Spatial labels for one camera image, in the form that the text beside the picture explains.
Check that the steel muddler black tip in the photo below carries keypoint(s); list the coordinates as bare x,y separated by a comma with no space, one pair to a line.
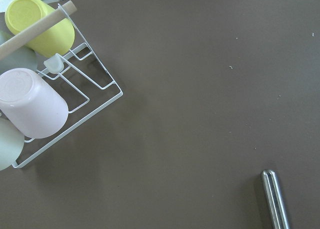
275,200

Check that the pink cup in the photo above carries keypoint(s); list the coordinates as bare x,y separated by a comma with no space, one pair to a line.
31,104

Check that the grey cup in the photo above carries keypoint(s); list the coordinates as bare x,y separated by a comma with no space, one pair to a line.
23,57

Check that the white cup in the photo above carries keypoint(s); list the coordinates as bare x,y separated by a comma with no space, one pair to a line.
11,143

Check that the yellow cup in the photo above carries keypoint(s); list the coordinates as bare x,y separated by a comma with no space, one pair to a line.
59,39

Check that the white wire cup rack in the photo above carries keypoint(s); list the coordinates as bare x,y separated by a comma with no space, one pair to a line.
87,86

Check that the wooden rack handle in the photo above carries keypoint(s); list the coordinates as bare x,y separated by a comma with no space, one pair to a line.
39,27

